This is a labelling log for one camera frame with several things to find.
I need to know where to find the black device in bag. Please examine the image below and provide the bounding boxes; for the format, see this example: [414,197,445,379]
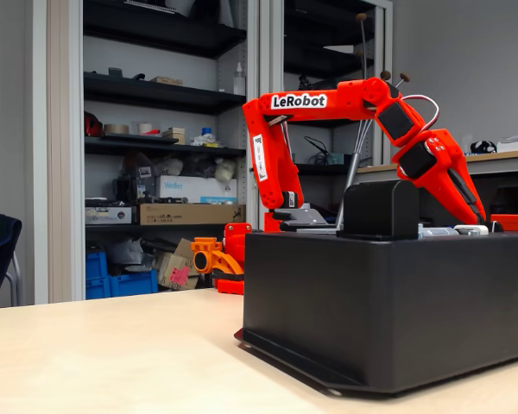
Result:
[114,153,157,204]

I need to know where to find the white probe plug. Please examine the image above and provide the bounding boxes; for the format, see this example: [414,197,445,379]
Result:
[453,223,490,237]

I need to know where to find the tall blue plastic crate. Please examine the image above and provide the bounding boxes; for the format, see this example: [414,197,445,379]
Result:
[85,251,110,300]

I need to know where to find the white Weller box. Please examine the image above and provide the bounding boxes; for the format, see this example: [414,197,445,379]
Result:
[156,174,238,205]

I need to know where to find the white plush toy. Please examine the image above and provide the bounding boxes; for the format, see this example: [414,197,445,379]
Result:
[214,157,237,182]

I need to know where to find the clear plastic bag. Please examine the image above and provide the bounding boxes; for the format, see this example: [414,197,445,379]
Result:
[110,236,156,273]

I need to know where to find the black cable bracket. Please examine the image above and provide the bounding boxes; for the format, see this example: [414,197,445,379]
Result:
[270,206,338,233]

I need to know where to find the wooden top desk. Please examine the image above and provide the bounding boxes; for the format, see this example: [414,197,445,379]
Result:
[356,148,518,232]

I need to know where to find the red helmet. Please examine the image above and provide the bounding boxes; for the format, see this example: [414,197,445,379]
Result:
[84,110,105,138]

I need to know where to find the white printed box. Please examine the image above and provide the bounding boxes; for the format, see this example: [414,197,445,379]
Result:
[85,205,138,225]

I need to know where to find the grey metal shelf cabinet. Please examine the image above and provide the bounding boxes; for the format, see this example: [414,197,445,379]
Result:
[25,0,260,303]
[258,0,394,229]

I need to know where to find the white servo cable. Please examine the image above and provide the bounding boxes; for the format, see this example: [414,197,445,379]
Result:
[400,94,440,131]

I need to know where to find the metal coat stand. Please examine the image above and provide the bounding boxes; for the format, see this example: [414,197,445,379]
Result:
[334,12,411,229]

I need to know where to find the black tangled cables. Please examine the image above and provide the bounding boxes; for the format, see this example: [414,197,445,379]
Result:
[304,135,344,167]

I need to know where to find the red display module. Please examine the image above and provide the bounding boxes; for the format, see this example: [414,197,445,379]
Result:
[490,214,518,234]

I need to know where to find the black task board box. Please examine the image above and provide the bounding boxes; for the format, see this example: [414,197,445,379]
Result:
[234,230,518,397]

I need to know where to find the cardboard box pink label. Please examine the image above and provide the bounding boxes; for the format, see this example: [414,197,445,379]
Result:
[156,238,199,291]

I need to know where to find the low blue plastic crate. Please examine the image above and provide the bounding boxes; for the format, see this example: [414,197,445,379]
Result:
[107,269,159,298]

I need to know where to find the white crumpled cloth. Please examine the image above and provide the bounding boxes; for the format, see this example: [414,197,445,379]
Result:
[190,132,220,148]

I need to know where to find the clear container white roll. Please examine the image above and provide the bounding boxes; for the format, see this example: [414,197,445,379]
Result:
[131,121,161,137]

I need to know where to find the long brown cardboard box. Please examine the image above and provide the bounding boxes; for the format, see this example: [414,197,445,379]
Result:
[136,203,247,226]

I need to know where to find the clear plastic bottle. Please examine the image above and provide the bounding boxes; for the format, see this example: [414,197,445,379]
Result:
[232,62,246,96]

